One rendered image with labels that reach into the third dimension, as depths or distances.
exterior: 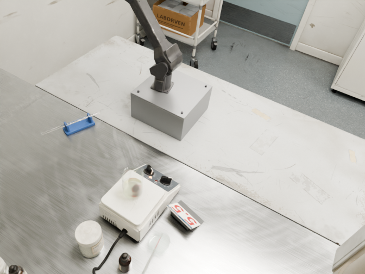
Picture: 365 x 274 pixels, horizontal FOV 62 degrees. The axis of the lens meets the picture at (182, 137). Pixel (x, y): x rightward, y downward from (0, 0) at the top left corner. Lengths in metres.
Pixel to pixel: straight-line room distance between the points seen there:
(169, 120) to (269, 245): 0.47
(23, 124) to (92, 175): 0.32
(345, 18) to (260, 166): 2.64
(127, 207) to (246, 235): 0.33
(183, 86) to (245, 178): 0.38
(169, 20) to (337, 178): 2.24
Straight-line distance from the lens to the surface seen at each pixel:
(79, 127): 1.07
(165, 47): 0.97
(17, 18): 2.22
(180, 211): 0.85
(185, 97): 1.03
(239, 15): 3.73
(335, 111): 3.01
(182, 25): 2.93
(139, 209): 0.77
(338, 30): 3.55
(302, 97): 2.99
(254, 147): 1.08
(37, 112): 1.16
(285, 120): 1.22
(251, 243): 0.87
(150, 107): 1.01
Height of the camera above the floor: 1.66
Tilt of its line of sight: 47 degrees down
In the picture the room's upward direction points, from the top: 9 degrees clockwise
